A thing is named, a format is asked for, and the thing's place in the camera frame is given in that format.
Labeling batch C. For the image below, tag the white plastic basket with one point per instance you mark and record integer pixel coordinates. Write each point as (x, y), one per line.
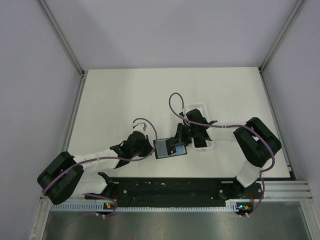
(199, 136)

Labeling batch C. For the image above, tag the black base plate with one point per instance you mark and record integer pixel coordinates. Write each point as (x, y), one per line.
(179, 192)

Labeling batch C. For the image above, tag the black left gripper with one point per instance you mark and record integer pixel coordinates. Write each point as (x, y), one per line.
(149, 149)

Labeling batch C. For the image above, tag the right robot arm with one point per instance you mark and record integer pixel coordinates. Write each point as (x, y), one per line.
(254, 138)

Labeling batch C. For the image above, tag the black leather card holder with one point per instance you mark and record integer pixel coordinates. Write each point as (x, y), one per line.
(164, 149)

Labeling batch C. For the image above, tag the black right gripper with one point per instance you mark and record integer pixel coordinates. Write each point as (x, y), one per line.
(180, 139)

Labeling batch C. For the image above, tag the aluminium frame rail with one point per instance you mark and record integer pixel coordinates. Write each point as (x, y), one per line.
(287, 191)

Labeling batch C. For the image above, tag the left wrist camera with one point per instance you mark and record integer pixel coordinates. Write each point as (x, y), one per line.
(139, 127)

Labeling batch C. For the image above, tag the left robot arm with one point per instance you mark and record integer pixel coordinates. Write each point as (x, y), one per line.
(70, 176)

